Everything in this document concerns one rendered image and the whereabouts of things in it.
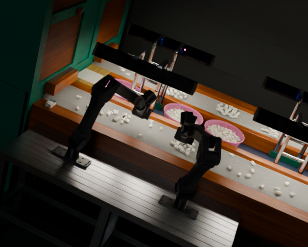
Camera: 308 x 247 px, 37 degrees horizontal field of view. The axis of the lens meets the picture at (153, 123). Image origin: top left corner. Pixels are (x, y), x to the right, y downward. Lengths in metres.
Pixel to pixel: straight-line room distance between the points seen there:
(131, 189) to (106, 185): 0.13
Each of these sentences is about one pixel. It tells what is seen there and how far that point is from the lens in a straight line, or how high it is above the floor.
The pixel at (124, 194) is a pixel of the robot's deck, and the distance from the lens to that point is 2.27.
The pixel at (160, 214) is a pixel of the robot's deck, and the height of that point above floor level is 0.67.
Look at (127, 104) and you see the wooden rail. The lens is 2.87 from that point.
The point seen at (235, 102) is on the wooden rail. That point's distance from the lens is 3.44.
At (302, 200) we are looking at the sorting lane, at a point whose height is 0.74.
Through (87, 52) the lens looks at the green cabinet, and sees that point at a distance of 3.14.
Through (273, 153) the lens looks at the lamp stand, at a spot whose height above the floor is 0.70.
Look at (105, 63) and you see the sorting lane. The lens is 3.41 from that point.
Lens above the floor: 2.04
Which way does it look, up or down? 28 degrees down
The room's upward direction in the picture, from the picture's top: 19 degrees clockwise
